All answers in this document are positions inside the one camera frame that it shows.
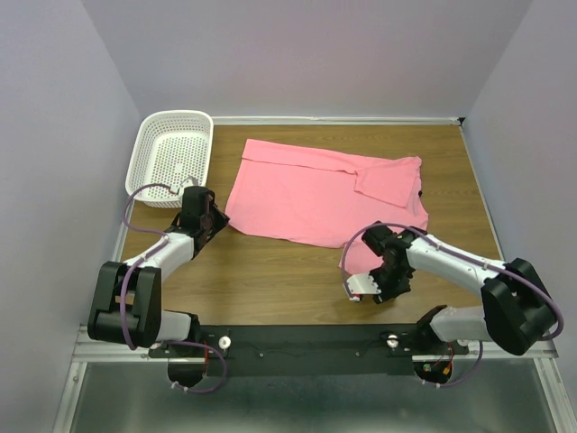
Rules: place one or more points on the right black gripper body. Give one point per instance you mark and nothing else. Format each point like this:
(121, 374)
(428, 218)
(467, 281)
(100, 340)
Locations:
(392, 285)

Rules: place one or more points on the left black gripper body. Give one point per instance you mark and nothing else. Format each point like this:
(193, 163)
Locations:
(216, 221)

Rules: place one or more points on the pink t shirt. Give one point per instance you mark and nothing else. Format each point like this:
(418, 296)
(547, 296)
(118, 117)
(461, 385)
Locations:
(322, 198)

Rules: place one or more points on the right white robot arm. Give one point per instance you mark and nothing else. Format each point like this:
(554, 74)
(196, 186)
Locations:
(515, 311)

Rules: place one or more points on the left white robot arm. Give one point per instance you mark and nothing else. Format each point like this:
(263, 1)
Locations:
(127, 304)

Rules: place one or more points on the white perforated plastic basket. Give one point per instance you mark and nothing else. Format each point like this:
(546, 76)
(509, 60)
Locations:
(169, 147)

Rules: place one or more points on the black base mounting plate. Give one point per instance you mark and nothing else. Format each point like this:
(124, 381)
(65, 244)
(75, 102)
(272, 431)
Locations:
(259, 351)

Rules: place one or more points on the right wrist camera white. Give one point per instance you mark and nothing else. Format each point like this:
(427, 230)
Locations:
(359, 285)

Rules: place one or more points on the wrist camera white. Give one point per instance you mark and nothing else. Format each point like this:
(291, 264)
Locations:
(359, 285)
(188, 182)

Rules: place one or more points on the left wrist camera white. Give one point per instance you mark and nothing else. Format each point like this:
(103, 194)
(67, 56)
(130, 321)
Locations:
(188, 182)

